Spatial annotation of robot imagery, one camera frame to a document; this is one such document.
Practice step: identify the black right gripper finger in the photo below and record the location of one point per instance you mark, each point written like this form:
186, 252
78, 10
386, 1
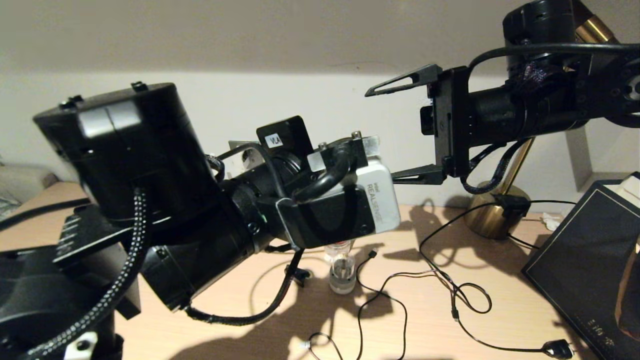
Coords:
425, 175
410, 79

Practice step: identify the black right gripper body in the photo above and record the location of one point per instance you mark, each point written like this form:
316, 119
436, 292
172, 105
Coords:
452, 125

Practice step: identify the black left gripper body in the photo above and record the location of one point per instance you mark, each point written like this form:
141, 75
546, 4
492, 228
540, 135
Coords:
287, 132

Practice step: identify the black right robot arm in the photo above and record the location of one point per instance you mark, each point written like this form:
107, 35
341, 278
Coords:
525, 110

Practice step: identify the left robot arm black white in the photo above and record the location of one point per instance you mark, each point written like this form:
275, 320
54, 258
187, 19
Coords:
140, 175

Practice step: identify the brass desk lamp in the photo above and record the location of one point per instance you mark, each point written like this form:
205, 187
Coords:
492, 220

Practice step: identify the black block on lamp base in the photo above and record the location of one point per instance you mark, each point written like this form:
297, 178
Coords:
512, 206

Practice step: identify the clear water bottle red cap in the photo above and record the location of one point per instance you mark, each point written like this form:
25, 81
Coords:
337, 247

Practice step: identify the small white clear-dome humidifier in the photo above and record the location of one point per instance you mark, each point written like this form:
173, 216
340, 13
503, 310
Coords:
343, 280

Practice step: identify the small white crumpled item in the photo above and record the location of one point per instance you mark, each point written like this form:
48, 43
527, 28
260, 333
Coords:
550, 222

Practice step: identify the small black plastic clip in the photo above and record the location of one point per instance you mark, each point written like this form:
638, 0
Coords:
300, 275

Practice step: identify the dark blue gift bag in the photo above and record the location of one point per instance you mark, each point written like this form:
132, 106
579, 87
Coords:
580, 280

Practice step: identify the white box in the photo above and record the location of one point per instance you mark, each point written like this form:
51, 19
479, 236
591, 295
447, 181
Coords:
629, 192

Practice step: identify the grey cushion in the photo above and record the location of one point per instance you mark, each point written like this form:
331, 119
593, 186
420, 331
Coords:
25, 181

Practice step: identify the patterned fabric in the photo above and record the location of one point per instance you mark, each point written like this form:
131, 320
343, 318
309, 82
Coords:
6, 206

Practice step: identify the silver left camera mount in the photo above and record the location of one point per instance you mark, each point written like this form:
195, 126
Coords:
320, 159

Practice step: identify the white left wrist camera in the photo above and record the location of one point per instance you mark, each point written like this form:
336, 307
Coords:
380, 200

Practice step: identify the grey wall power socket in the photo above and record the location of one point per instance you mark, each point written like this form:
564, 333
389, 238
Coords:
235, 146

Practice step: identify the black left camera bracket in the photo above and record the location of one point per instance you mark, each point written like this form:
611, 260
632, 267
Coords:
325, 220

